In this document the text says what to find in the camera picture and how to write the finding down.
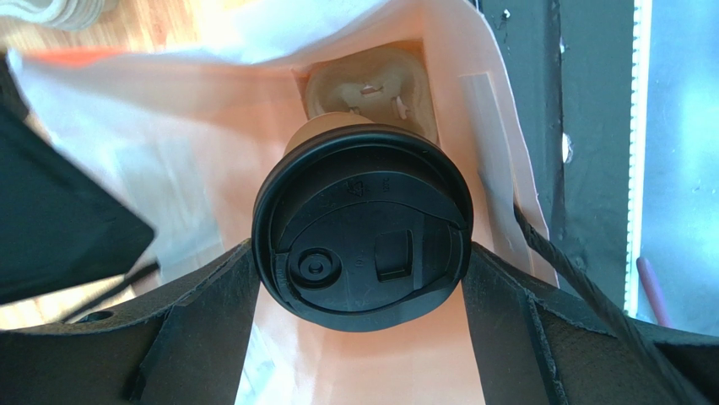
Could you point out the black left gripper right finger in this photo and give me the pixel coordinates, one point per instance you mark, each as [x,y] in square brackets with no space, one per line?
[536,344]

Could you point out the brown paper cup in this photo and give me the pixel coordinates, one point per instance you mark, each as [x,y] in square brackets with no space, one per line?
[324,123]

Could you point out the orange paper bag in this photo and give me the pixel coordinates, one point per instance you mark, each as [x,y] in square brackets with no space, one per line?
[185,139]

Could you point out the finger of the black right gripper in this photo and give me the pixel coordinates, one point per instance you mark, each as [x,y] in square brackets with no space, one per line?
[59,228]

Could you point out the stack of paper cups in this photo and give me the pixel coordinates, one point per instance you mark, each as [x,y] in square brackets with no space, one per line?
[67,15]

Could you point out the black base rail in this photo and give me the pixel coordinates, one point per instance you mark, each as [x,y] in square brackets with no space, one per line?
[579,70]

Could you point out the grey pulp cup carrier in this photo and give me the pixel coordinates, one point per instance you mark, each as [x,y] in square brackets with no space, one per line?
[386,85]

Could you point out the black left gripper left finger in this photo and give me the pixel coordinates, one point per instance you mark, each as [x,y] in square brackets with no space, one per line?
[182,343]

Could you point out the black cup lid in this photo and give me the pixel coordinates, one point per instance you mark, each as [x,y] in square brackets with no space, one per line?
[362,228]

